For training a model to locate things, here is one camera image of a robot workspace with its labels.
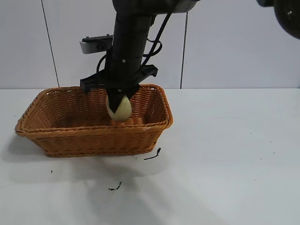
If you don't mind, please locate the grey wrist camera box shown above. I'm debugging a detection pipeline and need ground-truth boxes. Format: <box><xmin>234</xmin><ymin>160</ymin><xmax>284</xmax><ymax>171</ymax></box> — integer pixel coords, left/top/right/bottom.
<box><xmin>80</xmin><ymin>34</ymin><xmax>114</xmax><ymax>54</ymax></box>

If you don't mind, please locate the black coiled arm cable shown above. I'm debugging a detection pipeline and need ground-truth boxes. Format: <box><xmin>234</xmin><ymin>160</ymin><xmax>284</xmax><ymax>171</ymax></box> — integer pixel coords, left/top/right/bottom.
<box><xmin>95</xmin><ymin>11</ymin><xmax>173</xmax><ymax>74</ymax></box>

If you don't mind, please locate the pale yellow egg yolk pastry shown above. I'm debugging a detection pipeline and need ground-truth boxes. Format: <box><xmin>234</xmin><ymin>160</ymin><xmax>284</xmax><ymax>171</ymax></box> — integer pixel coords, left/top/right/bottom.
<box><xmin>105</xmin><ymin>93</ymin><xmax>132</xmax><ymax>122</ymax></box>

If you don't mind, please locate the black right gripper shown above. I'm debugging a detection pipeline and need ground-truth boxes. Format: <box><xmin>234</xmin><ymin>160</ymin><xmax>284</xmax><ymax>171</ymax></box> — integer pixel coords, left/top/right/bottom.
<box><xmin>80</xmin><ymin>55</ymin><xmax>158</xmax><ymax>113</ymax></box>

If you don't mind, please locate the brown woven wicker basket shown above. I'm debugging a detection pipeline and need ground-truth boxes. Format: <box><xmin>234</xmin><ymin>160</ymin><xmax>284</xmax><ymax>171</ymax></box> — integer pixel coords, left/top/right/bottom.
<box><xmin>15</xmin><ymin>84</ymin><xmax>174</xmax><ymax>158</ymax></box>

